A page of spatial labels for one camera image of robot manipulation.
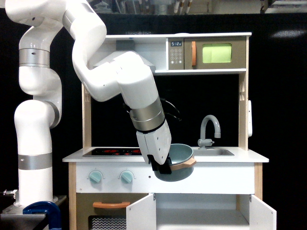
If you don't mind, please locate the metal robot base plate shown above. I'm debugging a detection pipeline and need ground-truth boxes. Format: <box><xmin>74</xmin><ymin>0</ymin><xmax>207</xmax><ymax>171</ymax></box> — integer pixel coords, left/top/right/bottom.
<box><xmin>0</xmin><ymin>190</ymin><xmax>69</xmax><ymax>230</ymax></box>

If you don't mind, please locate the blue clamp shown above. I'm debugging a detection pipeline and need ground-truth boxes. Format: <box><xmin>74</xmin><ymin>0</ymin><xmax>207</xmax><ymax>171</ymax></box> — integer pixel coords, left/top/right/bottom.
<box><xmin>23</xmin><ymin>201</ymin><xmax>62</xmax><ymax>230</ymax></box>

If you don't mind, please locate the left white cabinet door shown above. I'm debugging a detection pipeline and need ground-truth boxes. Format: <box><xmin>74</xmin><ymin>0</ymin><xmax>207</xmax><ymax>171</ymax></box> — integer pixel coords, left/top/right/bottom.
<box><xmin>126</xmin><ymin>193</ymin><xmax>157</xmax><ymax>230</ymax></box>

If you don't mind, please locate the black toy stovetop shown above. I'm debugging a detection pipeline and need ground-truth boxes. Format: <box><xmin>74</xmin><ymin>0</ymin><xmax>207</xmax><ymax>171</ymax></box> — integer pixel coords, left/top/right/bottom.
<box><xmin>83</xmin><ymin>147</ymin><xmax>142</xmax><ymax>158</ymax></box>

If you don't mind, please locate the grey toy faucet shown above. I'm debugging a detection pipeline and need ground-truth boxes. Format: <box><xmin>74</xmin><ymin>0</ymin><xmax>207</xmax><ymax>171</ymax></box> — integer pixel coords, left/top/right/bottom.
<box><xmin>198</xmin><ymin>115</ymin><xmax>222</xmax><ymax>150</ymax></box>

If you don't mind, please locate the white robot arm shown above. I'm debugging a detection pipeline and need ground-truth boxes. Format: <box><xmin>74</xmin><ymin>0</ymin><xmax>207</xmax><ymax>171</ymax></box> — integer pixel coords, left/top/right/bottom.
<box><xmin>0</xmin><ymin>0</ymin><xmax>171</xmax><ymax>207</ymax></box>

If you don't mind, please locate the toy oven door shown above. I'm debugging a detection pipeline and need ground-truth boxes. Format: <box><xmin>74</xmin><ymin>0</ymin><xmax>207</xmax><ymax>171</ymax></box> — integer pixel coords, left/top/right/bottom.
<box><xmin>76</xmin><ymin>193</ymin><xmax>147</xmax><ymax>230</ymax></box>

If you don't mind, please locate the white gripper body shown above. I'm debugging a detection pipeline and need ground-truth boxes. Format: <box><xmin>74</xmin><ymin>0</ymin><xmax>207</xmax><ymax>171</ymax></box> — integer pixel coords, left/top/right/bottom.
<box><xmin>136</xmin><ymin>120</ymin><xmax>171</xmax><ymax>165</ymax></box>

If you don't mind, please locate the grey-blue toy pot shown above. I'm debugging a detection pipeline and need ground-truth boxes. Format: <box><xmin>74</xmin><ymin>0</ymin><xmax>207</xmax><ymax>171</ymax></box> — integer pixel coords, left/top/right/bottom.
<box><xmin>154</xmin><ymin>144</ymin><xmax>196</xmax><ymax>182</ymax></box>

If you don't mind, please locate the white cabinet door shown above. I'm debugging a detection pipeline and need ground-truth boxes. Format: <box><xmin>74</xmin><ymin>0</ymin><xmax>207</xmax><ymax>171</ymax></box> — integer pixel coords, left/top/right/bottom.
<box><xmin>236</xmin><ymin>195</ymin><xmax>277</xmax><ymax>230</ymax></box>
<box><xmin>126</xmin><ymin>193</ymin><xmax>157</xmax><ymax>230</ymax></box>

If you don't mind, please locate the toy microwave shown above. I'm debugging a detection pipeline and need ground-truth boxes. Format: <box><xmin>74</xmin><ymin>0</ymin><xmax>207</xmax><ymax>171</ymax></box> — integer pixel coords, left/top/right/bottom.
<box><xmin>168</xmin><ymin>36</ymin><xmax>247</xmax><ymax>70</ymax></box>

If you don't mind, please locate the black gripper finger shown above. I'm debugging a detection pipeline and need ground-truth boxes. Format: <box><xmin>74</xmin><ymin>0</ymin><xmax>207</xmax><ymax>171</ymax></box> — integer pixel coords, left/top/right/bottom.
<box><xmin>147</xmin><ymin>154</ymin><xmax>160</xmax><ymax>171</ymax></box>
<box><xmin>160</xmin><ymin>156</ymin><xmax>172</xmax><ymax>174</ymax></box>

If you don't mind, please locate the left mint stove knob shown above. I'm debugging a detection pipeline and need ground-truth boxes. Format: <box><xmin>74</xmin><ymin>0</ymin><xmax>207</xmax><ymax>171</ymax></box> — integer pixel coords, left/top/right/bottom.
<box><xmin>88</xmin><ymin>170</ymin><xmax>103</xmax><ymax>184</ymax></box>

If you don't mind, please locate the grey toy sink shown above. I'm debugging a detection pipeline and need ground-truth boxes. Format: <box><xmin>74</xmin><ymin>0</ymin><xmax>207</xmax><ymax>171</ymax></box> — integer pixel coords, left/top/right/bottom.
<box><xmin>193</xmin><ymin>149</ymin><xmax>234</xmax><ymax>156</ymax></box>

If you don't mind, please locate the white side holder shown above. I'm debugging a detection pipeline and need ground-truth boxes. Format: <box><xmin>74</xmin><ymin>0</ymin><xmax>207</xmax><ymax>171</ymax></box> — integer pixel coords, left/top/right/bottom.
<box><xmin>248</xmin><ymin>100</ymin><xmax>253</xmax><ymax>137</ymax></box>

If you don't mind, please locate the mint stove knob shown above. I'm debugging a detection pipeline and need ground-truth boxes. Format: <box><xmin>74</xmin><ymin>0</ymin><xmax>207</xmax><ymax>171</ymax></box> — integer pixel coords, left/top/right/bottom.
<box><xmin>119</xmin><ymin>170</ymin><xmax>134</xmax><ymax>184</ymax></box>
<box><xmin>88</xmin><ymin>170</ymin><xmax>103</xmax><ymax>184</ymax></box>

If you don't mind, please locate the grey toy range hood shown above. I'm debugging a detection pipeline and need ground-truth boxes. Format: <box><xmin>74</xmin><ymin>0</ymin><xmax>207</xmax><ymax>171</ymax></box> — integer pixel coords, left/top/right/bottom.
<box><xmin>92</xmin><ymin>40</ymin><xmax>156</xmax><ymax>73</ymax></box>

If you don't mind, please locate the wooden toy kitchen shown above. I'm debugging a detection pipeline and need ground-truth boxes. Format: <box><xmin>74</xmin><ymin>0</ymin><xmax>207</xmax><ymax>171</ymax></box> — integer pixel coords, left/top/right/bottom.
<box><xmin>64</xmin><ymin>33</ymin><xmax>277</xmax><ymax>230</ymax></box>

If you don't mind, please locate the right white cabinet door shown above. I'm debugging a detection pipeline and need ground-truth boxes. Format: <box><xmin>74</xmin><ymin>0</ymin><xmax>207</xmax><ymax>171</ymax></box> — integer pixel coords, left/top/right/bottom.
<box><xmin>236</xmin><ymin>195</ymin><xmax>277</xmax><ymax>230</ymax></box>

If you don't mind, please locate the right mint stove knob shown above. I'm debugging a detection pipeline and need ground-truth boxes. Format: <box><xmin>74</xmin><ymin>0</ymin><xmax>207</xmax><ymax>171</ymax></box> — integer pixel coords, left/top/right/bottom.
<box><xmin>119</xmin><ymin>170</ymin><xmax>134</xmax><ymax>184</ymax></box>

